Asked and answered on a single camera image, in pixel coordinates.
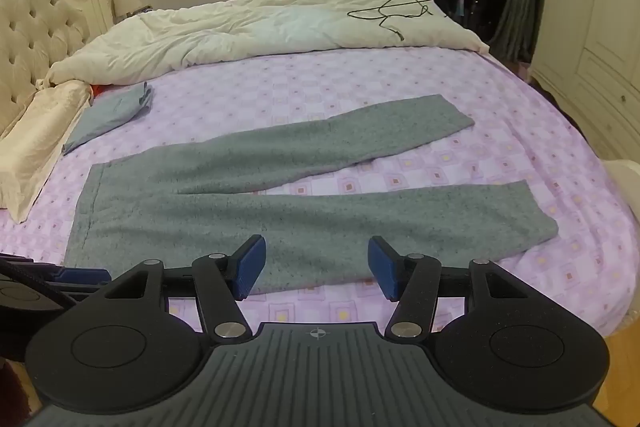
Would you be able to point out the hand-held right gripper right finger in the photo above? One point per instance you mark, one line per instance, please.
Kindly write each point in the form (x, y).
(384, 267)

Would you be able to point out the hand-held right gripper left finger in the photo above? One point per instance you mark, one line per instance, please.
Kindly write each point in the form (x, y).
(250, 267)

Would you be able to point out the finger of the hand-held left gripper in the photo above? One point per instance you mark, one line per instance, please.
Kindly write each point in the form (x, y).
(82, 275)

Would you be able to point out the grey towel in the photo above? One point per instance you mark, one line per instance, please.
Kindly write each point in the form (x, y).
(300, 217)

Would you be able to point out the cream satin pillow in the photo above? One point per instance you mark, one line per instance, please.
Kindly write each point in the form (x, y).
(35, 142)

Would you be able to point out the blue-grey folded cloth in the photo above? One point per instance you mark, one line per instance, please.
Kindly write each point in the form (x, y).
(105, 112)

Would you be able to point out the red cloth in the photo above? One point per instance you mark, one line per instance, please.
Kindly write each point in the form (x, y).
(97, 91)

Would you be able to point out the purple patterned bed sheet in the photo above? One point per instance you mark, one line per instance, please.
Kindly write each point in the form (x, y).
(450, 72)

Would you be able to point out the white duvet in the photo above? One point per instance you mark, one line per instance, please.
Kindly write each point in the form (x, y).
(250, 32)

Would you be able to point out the cream tufted headboard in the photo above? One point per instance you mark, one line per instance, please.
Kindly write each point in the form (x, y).
(35, 17)

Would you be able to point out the cream wardrobe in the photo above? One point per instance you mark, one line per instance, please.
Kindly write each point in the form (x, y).
(595, 32)

